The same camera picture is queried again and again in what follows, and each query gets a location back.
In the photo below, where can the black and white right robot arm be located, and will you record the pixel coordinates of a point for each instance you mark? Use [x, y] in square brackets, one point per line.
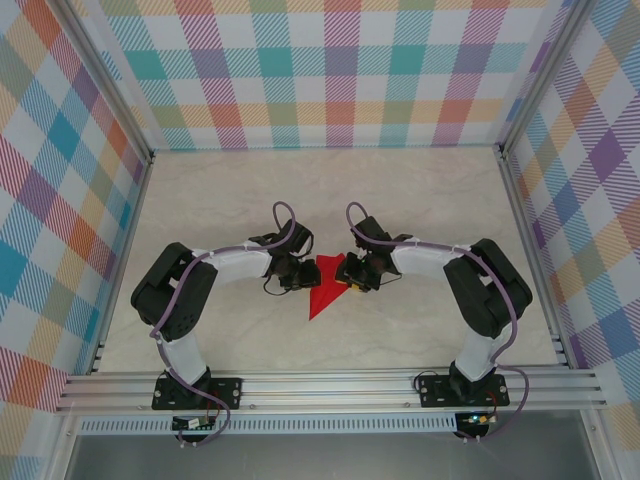
[487, 295]

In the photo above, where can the aluminium table side rail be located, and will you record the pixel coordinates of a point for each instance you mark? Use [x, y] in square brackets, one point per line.
[531, 250]
[126, 250]

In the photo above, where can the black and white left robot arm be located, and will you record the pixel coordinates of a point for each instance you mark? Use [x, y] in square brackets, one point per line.
[172, 295]

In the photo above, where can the small circuit board green light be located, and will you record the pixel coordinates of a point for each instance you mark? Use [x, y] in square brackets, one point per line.
[477, 419]

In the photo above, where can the aluminium frame post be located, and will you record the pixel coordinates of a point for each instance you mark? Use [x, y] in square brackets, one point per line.
[542, 75]
[111, 75]

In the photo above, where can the small black circuit board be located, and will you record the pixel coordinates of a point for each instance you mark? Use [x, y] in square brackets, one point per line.
[192, 424]

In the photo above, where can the red cloth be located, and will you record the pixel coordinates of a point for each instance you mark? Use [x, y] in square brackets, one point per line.
[325, 285]

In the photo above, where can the long aluminium mounting rail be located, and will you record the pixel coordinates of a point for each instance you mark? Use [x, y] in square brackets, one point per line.
[325, 390]

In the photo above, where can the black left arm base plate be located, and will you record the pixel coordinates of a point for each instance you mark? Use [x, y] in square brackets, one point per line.
[227, 390]

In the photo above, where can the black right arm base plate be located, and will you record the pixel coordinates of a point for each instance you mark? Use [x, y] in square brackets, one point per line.
[435, 392]

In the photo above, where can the aluminium frame leg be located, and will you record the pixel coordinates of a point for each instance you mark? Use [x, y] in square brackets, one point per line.
[60, 450]
[597, 450]

